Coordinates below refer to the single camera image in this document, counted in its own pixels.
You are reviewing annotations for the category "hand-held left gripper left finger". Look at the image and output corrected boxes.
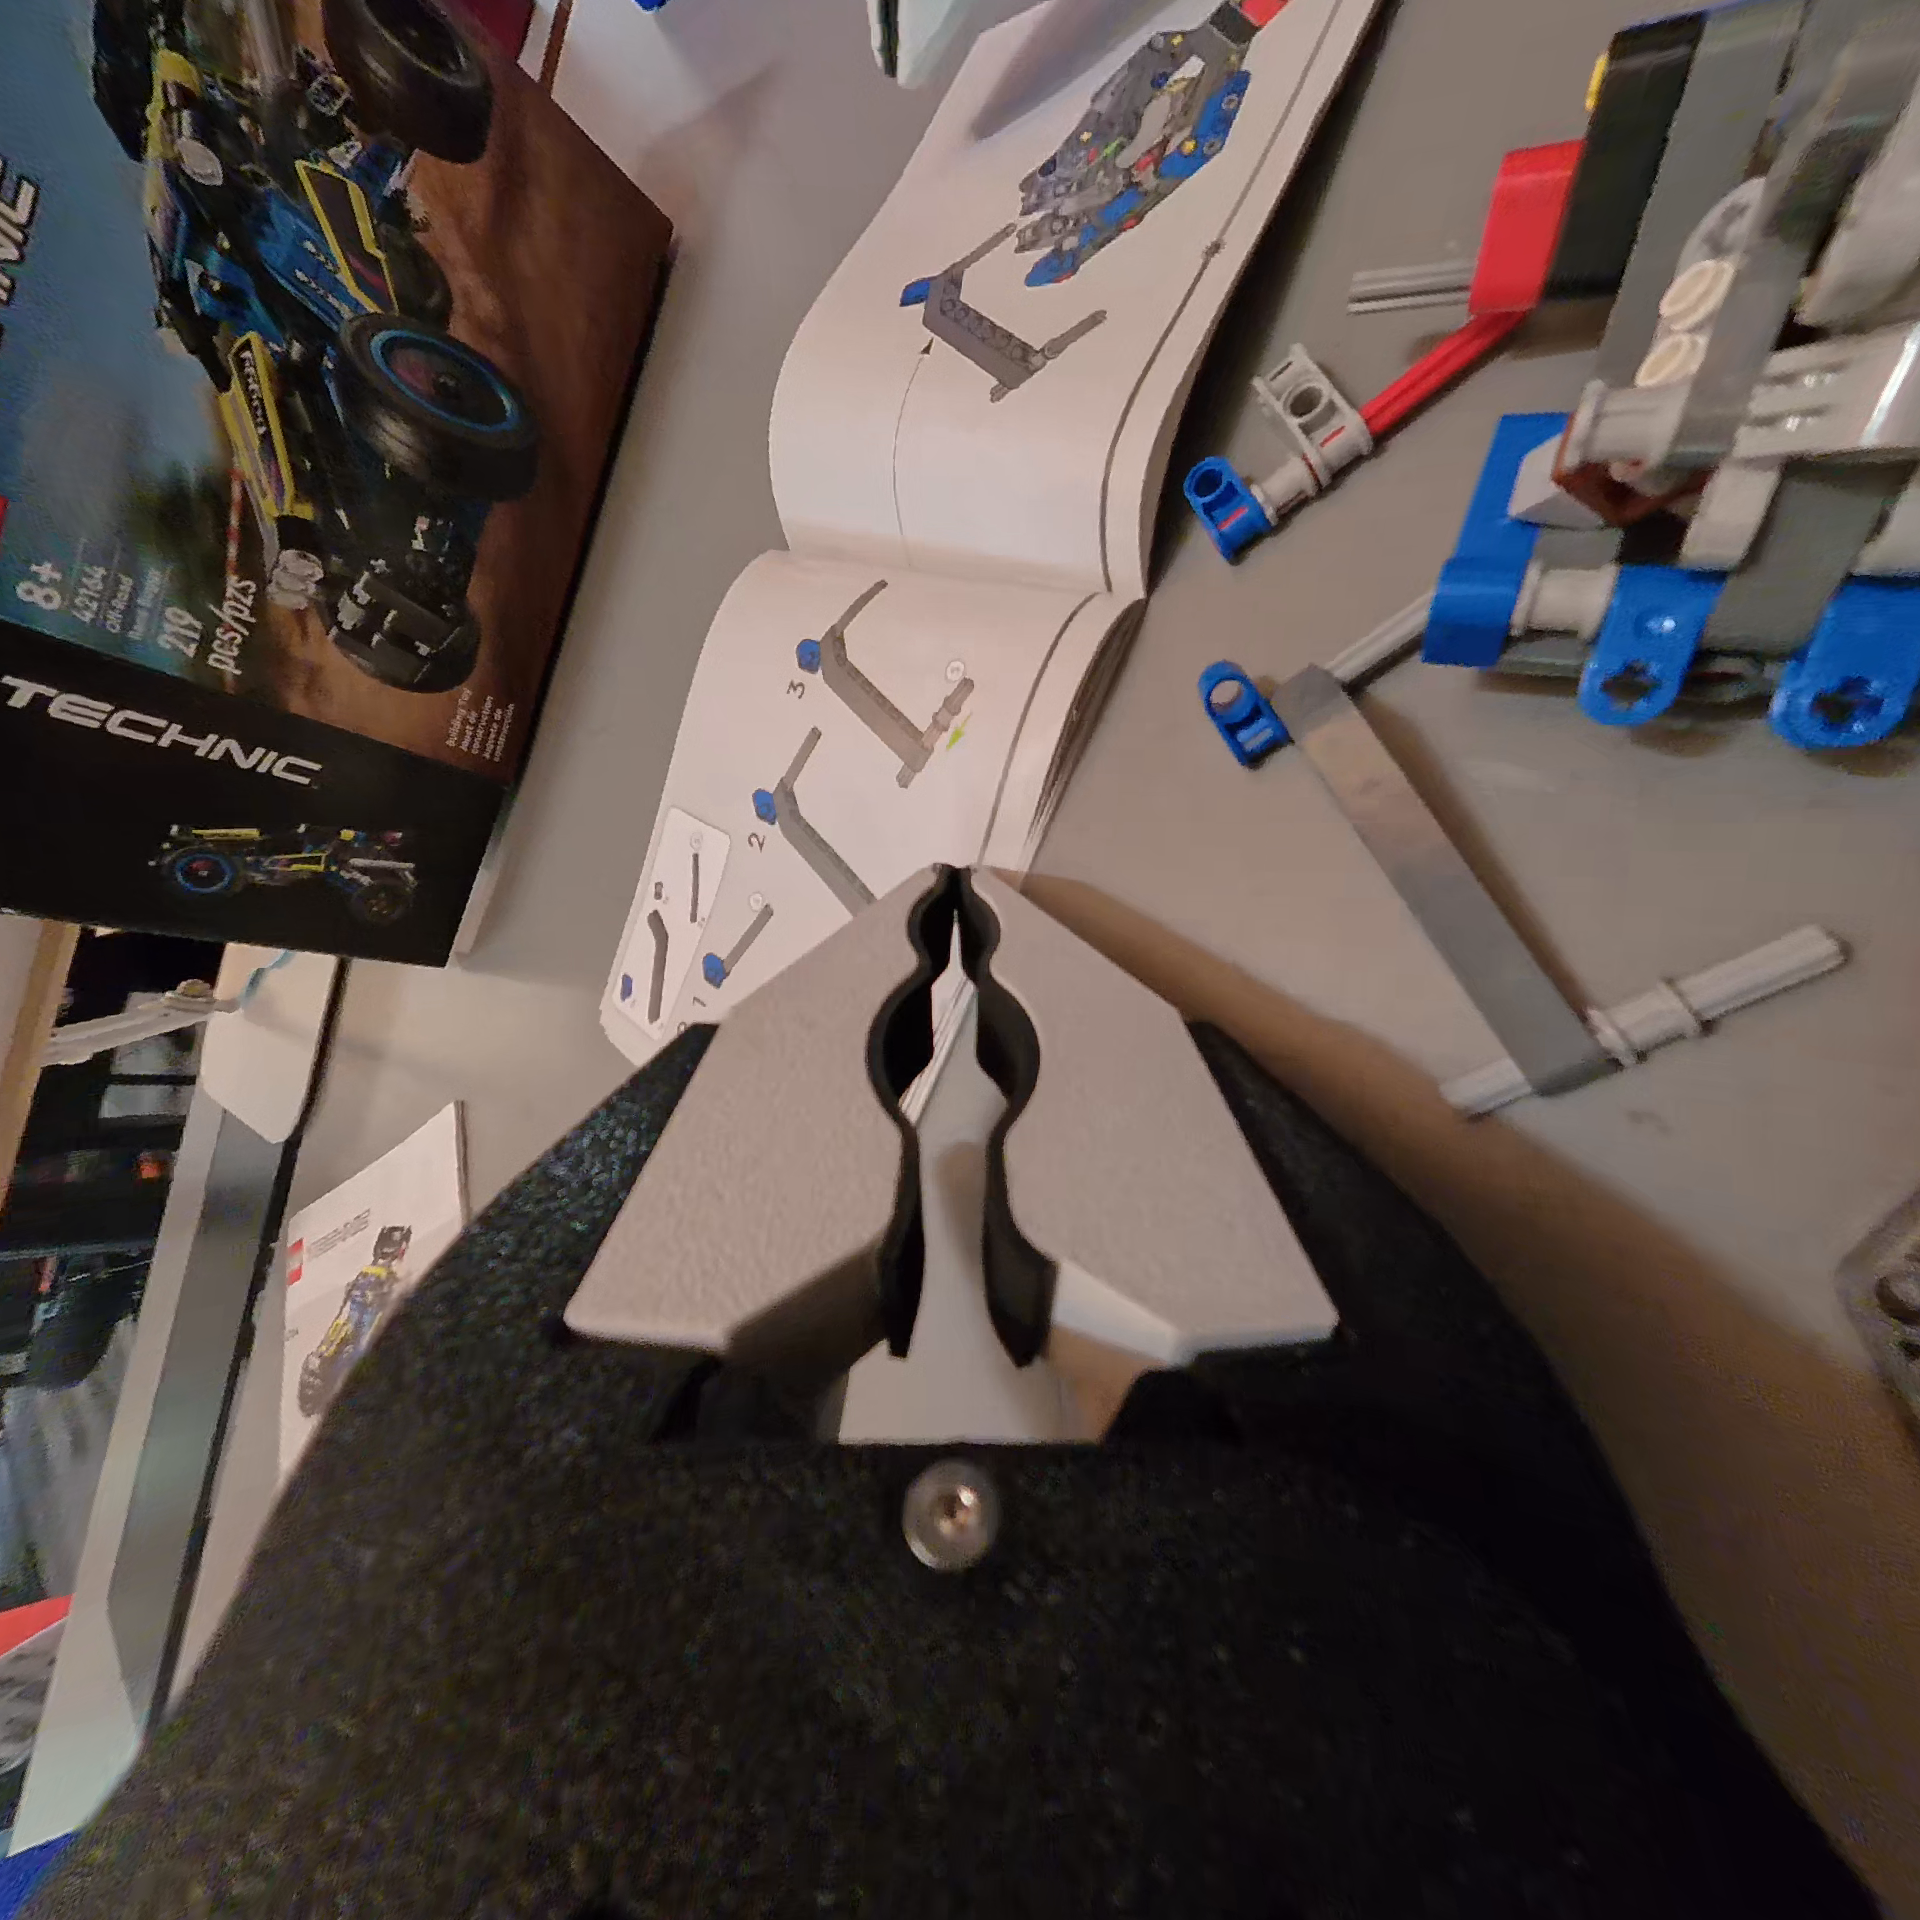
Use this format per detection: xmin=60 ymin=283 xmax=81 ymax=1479
xmin=561 ymin=861 xmax=964 ymax=1401

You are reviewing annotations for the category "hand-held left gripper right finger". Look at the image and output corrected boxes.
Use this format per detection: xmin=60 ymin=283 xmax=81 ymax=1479
xmin=964 ymin=866 xmax=1345 ymax=1430

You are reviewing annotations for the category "grey lego beam with axles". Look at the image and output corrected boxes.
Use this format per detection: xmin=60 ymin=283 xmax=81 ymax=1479
xmin=1276 ymin=590 xmax=1849 ymax=1122

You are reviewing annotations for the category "lego instruction booklet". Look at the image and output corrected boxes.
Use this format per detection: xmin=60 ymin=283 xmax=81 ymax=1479
xmin=596 ymin=0 xmax=1393 ymax=1070

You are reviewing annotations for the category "red lego axle with connectors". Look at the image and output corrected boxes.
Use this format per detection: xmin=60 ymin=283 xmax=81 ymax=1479
xmin=1180 ymin=305 xmax=1519 ymax=567

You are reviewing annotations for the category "partly built lego buggy model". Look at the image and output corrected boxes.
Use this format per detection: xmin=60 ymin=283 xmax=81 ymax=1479
xmin=1345 ymin=0 xmax=1920 ymax=754

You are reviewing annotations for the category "small white lego leaflet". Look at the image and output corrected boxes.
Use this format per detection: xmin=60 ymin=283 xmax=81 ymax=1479
xmin=274 ymin=1099 xmax=473 ymax=1481

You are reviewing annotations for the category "small blue lego connector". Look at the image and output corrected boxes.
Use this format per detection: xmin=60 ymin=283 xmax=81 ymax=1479
xmin=1193 ymin=657 xmax=1295 ymax=773

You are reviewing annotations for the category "dark grey bent lego beam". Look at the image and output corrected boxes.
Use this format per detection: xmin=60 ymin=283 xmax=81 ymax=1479
xmin=1834 ymin=1197 xmax=1920 ymax=1430

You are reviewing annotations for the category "lego set box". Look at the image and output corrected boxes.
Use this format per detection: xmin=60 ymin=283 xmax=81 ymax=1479
xmin=0 ymin=0 xmax=676 ymax=972

